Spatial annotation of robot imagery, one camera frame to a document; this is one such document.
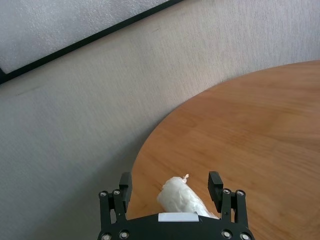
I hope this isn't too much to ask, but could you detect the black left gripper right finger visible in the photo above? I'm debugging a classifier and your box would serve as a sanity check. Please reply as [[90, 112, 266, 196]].
[[207, 171, 249, 225]]

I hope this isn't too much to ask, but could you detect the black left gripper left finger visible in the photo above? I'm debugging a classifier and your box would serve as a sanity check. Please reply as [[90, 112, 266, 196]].
[[98, 171, 133, 227]]

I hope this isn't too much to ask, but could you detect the white plastic-wrapped sandbag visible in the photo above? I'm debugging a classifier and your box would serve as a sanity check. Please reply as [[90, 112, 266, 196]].
[[156, 174, 221, 220]]

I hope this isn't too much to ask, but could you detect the black wall rail strip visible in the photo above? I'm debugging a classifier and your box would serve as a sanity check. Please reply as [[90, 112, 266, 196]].
[[0, 0, 187, 85]]

